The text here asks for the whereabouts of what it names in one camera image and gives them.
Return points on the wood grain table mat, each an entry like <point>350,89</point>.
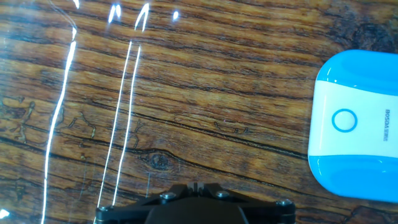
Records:
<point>186,93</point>

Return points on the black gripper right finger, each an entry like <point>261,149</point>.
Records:
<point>236,200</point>

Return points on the blue and white desk lamp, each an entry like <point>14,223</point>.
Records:
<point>357,155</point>

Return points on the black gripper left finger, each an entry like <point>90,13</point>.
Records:
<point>161,199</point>

